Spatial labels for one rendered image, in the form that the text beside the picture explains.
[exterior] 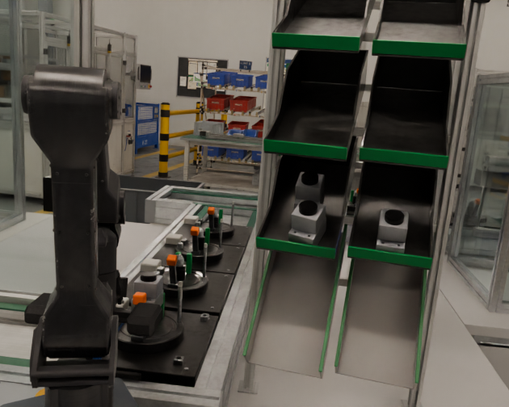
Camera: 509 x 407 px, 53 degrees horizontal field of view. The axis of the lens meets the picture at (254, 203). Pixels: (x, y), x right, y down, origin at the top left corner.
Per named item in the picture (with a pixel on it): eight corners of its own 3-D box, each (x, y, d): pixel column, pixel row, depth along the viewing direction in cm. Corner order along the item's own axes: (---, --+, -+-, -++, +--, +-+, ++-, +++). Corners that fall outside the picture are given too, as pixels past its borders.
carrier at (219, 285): (219, 321, 110) (222, 266, 107) (111, 309, 112) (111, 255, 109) (233, 281, 134) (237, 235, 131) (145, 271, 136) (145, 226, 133)
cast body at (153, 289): (153, 317, 93) (155, 281, 92) (130, 314, 93) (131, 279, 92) (166, 299, 101) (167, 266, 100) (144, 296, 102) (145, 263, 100)
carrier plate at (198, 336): (195, 388, 85) (195, 375, 85) (56, 371, 87) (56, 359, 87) (218, 324, 109) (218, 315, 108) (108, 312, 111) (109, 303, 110)
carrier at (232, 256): (234, 280, 134) (237, 235, 131) (145, 271, 136) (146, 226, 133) (244, 253, 158) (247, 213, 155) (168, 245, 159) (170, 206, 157)
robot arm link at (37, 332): (113, 392, 55) (114, 337, 53) (23, 395, 53) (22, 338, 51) (117, 359, 61) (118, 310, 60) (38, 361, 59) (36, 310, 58)
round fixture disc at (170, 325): (173, 358, 90) (174, 347, 90) (96, 349, 91) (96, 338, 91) (190, 323, 104) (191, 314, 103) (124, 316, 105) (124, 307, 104)
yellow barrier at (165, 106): (166, 178, 784) (169, 102, 759) (154, 178, 788) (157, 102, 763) (227, 155, 1108) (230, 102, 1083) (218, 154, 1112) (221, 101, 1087)
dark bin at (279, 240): (334, 261, 82) (337, 224, 77) (256, 249, 85) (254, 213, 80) (355, 168, 103) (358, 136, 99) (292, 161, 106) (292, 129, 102)
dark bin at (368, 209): (430, 270, 80) (438, 234, 76) (347, 258, 84) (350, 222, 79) (431, 174, 102) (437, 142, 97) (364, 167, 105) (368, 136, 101)
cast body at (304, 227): (313, 253, 83) (313, 220, 78) (288, 246, 84) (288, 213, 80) (330, 224, 88) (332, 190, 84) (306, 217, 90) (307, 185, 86)
